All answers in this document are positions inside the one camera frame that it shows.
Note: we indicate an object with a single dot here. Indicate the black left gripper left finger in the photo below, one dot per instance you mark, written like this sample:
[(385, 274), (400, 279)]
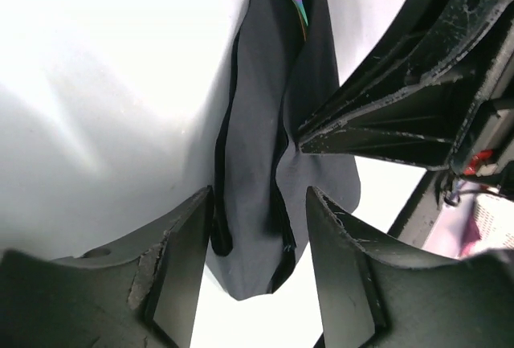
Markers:
[(138, 291)]

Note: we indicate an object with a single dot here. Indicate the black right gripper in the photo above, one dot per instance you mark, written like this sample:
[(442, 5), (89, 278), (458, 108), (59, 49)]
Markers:
[(435, 92)]

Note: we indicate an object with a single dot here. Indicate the black paper napkin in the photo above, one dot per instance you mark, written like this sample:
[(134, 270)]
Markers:
[(283, 67)]

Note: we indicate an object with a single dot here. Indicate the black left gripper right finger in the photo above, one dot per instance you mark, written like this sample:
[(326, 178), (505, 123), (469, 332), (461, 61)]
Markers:
[(376, 291)]

